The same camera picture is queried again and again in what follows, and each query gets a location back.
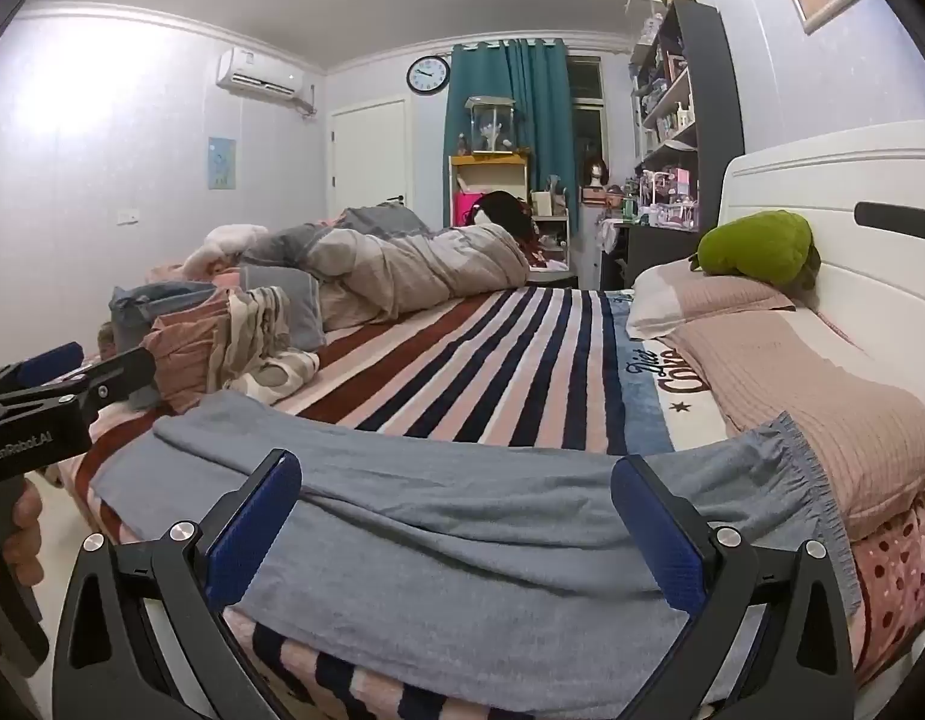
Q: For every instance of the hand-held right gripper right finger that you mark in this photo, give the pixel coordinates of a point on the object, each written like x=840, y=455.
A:
x=657, y=532

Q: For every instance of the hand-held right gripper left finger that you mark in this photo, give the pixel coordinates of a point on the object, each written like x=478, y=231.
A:
x=256, y=525

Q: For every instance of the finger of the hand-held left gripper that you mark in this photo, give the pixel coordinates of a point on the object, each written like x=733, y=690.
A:
x=121, y=379
x=49, y=360

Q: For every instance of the grey pants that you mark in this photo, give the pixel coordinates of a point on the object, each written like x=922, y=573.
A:
x=447, y=540

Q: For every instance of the person's left hand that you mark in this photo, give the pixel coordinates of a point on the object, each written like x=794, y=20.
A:
x=23, y=532

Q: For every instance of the rust striped garment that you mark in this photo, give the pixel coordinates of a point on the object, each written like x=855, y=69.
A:
x=184, y=360

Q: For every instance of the blue denim jeans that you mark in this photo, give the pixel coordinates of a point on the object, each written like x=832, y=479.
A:
x=158, y=304

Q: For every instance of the beige camouflage garment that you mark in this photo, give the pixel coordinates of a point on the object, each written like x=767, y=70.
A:
x=259, y=345

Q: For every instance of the white fluffy blanket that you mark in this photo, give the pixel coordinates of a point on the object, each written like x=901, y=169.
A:
x=222, y=244

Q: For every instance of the grey folded cloth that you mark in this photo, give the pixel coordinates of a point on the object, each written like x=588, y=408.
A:
x=301, y=304

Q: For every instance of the large pink ribbed pillow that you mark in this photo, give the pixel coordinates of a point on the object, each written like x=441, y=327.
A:
x=800, y=397

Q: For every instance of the striped fleece blanket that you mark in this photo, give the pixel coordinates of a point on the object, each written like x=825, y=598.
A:
x=500, y=360

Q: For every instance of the pink polka dot sheet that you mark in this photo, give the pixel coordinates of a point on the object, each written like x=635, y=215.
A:
x=901, y=577

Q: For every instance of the green plush toy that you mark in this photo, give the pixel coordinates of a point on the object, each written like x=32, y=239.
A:
x=758, y=244

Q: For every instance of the grey beige duvet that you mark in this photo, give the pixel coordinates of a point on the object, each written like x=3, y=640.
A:
x=417, y=262

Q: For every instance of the white air conditioner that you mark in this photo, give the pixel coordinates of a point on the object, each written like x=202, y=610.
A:
x=259, y=75

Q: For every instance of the white door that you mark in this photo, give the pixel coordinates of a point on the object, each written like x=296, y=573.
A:
x=372, y=157

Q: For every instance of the mannequin head with wig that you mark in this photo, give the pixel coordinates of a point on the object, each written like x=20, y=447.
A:
x=596, y=172

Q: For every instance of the yellow white shelf unit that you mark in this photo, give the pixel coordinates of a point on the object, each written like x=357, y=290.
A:
x=488, y=176

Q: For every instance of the white bed headboard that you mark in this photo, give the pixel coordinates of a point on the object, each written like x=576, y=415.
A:
x=867, y=172

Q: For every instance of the teal curtain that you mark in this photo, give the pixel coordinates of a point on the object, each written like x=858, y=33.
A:
x=537, y=112

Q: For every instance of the glass display tank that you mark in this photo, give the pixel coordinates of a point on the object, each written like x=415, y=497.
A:
x=491, y=124

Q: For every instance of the dark tall bookshelf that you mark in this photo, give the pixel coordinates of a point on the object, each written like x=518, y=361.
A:
x=710, y=90

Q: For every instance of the white wall socket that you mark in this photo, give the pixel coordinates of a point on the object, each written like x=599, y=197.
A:
x=128, y=217

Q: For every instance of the light blue wall poster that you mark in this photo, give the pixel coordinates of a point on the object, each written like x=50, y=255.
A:
x=221, y=163

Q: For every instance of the round wall clock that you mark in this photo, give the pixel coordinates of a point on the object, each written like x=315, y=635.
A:
x=428, y=76

